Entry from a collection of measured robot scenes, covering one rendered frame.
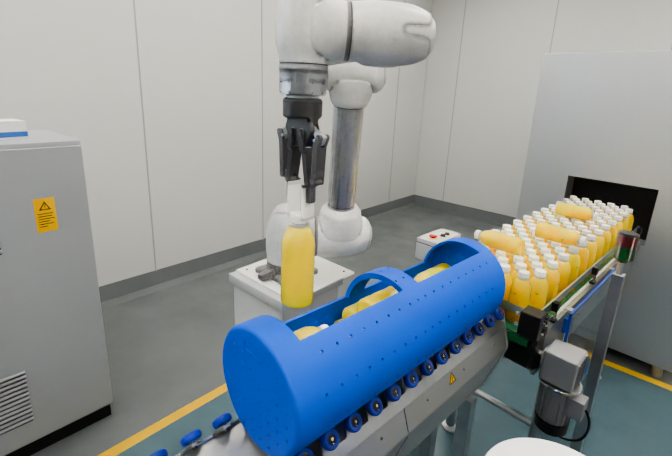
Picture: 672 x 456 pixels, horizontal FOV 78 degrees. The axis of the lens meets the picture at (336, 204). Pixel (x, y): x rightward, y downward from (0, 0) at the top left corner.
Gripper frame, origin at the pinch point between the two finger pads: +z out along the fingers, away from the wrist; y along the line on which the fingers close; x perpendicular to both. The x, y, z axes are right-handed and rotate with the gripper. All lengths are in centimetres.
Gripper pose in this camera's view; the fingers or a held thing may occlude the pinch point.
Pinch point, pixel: (300, 200)
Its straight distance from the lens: 83.5
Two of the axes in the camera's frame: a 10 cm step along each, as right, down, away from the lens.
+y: 6.9, 2.3, -6.9
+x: 7.2, -1.6, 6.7
